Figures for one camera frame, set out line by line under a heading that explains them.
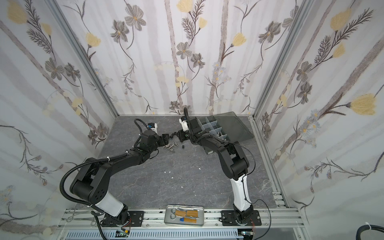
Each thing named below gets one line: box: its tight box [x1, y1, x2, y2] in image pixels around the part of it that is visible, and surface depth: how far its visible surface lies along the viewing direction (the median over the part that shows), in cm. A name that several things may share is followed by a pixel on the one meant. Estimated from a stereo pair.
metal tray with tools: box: [164, 205, 205, 226], surface depth 76 cm
